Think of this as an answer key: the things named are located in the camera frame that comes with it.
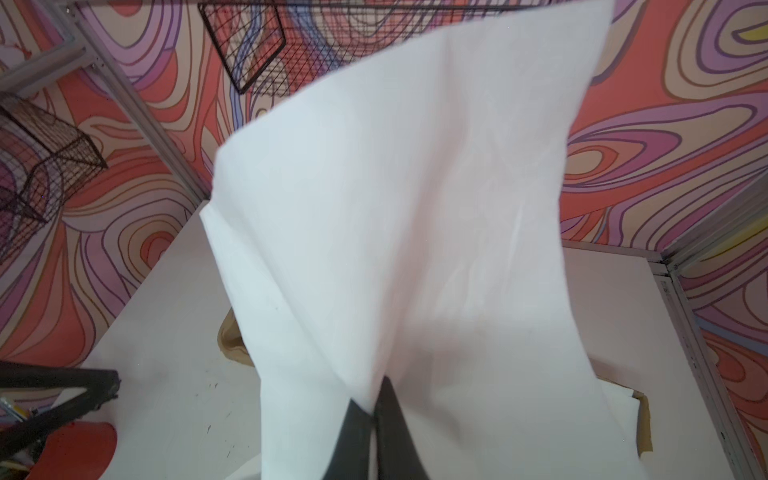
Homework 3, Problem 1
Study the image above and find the black wire basket back wall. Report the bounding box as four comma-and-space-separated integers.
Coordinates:
197, 0, 571, 96

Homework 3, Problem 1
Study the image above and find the aluminium frame rail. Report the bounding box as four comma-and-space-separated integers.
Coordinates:
1, 1, 210, 204

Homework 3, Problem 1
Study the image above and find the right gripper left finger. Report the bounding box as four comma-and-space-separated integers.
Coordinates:
322, 400, 375, 480

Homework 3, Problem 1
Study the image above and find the black wire basket wall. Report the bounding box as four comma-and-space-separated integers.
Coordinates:
197, 0, 571, 96
1, 92, 108, 261

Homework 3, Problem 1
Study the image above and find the single white paper napkin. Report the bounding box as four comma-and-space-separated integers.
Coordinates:
201, 1, 646, 479

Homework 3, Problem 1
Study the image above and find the black wire basket left wall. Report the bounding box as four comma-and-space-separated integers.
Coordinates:
1, 92, 108, 261

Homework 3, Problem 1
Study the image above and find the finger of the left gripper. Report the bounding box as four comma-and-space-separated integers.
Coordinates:
0, 359, 122, 460

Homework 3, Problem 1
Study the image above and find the cup of coloured pencils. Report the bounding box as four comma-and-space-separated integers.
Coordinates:
1, 421, 118, 480

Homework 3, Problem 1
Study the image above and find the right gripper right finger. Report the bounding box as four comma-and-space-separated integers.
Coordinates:
374, 377, 429, 480

